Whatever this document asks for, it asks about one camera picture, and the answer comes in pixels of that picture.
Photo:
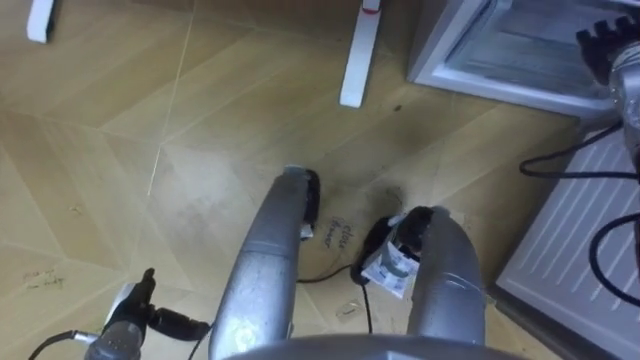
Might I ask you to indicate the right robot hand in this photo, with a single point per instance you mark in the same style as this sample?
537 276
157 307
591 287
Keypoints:
599 47

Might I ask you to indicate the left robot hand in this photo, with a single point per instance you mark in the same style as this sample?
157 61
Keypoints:
131 307

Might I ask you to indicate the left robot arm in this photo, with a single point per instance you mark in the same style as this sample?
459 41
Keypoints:
116 344

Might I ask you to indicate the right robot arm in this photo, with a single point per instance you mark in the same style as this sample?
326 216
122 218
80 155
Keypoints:
628 82

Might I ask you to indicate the grey fridge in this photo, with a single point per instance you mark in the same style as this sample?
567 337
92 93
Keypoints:
520 55

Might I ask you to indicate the open white fridge door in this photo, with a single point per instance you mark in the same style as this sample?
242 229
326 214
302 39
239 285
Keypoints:
565 260

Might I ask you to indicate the robot body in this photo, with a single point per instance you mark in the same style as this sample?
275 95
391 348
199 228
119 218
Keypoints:
370 349

